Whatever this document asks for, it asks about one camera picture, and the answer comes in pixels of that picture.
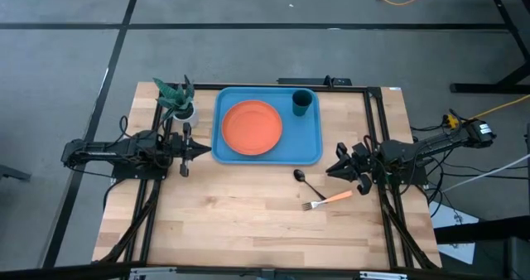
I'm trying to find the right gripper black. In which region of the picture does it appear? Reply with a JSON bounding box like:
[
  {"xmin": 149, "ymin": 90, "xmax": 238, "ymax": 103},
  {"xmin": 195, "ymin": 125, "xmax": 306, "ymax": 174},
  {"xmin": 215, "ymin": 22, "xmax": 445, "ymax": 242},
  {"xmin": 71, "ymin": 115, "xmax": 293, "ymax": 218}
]
[{"xmin": 325, "ymin": 142, "xmax": 384, "ymax": 196}]

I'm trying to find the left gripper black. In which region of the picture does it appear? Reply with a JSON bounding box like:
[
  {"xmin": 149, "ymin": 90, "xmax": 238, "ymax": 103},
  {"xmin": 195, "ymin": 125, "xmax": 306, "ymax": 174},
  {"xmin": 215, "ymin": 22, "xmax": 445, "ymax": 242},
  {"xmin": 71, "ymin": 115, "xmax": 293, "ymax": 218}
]
[{"xmin": 167, "ymin": 121, "xmax": 213, "ymax": 178}]

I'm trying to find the fork with orange handle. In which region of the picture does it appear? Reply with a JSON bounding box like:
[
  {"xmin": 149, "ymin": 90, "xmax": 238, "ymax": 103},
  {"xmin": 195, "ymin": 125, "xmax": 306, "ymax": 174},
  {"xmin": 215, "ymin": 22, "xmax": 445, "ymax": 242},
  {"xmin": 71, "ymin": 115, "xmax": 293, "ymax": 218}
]
[{"xmin": 301, "ymin": 190, "xmax": 354, "ymax": 211}]

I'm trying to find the black spoon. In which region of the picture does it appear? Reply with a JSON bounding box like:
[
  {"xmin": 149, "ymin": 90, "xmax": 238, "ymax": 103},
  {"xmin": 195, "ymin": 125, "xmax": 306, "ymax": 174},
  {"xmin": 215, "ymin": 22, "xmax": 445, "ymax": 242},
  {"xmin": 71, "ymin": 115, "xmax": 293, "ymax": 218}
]
[{"xmin": 292, "ymin": 168, "xmax": 327, "ymax": 201}]

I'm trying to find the orange plate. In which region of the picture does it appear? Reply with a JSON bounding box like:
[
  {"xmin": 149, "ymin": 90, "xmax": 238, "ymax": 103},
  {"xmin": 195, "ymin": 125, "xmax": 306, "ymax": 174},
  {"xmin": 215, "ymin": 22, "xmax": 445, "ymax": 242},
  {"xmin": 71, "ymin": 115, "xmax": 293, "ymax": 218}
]
[{"xmin": 220, "ymin": 99, "xmax": 284, "ymax": 157}]

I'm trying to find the dark teal cup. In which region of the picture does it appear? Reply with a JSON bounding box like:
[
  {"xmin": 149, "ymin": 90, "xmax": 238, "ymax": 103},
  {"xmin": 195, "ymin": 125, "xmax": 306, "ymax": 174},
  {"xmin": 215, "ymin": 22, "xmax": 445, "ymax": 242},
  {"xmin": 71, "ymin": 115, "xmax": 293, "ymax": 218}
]
[{"xmin": 291, "ymin": 88, "xmax": 315, "ymax": 118}]

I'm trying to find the blue plastic tray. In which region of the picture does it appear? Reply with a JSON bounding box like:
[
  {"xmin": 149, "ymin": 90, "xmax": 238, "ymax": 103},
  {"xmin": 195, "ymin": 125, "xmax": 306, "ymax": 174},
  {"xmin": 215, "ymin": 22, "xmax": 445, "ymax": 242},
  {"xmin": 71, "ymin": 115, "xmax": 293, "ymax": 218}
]
[{"xmin": 210, "ymin": 86, "xmax": 324, "ymax": 166}]

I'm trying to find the white plant pot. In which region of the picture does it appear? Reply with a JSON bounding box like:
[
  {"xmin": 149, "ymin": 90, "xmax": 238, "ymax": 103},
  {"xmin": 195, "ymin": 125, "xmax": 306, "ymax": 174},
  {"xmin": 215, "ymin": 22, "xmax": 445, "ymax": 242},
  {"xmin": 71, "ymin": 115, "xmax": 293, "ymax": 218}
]
[{"xmin": 171, "ymin": 104, "xmax": 200, "ymax": 128}]

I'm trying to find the green leafy plant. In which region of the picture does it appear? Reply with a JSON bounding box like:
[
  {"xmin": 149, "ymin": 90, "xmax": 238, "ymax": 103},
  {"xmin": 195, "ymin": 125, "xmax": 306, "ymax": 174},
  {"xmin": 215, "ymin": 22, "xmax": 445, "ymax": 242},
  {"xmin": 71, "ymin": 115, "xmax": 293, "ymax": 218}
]
[{"xmin": 152, "ymin": 75, "xmax": 196, "ymax": 122}]

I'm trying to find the black bar device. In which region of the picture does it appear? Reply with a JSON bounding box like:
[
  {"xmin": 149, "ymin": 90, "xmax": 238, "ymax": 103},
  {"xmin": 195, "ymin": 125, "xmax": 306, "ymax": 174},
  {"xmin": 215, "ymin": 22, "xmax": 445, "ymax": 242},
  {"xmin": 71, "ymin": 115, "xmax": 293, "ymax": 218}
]
[{"xmin": 276, "ymin": 75, "xmax": 353, "ymax": 87}]

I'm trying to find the yellow plug connector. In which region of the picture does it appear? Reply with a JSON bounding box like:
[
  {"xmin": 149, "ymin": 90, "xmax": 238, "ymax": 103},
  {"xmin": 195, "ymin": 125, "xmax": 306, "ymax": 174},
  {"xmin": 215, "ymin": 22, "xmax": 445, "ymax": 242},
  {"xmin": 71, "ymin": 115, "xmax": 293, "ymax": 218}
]
[{"xmin": 443, "ymin": 113, "xmax": 461, "ymax": 130}]

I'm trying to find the white paper sheet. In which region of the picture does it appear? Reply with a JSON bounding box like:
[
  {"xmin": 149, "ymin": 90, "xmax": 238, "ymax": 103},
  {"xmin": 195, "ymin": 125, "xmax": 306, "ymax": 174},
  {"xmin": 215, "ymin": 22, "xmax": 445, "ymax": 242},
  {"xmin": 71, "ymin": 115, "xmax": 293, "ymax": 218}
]
[{"xmin": 428, "ymin": 200, "xmax": 480, "ymax": 265}]

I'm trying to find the black floor stand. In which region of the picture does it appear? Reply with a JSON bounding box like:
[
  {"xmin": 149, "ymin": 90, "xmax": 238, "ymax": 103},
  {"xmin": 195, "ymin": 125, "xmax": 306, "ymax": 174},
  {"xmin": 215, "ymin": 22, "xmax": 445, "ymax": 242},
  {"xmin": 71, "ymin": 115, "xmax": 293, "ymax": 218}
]
[{"xmin": 450, "ymin": 0, "xmax": 530, "ymax": 94}]

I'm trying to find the black crossbar with silver brackets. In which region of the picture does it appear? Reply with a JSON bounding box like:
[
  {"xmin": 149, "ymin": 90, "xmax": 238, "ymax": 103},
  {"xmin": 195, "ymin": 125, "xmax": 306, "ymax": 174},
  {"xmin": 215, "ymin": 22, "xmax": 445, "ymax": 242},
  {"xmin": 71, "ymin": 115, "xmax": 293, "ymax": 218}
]
[{"xmin": 0, "ymin": 262, "xmax": 530, "ymax": 280}]

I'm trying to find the grey furniture leg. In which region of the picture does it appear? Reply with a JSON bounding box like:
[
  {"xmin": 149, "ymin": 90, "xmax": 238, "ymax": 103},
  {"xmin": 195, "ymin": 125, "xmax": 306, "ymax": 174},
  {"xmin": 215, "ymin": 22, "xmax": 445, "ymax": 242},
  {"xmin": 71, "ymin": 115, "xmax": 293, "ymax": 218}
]
[{"xmin": 0, "ymin": 163, "xmax": 32, "ymax": 182}]

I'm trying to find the white cable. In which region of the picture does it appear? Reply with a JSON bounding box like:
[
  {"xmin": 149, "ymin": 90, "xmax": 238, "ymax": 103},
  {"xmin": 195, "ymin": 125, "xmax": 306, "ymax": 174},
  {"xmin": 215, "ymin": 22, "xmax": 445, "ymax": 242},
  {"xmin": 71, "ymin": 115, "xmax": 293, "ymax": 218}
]
[{"xmin": 441, "ymin": 153, "xmax": 530, "ymax": 194}]

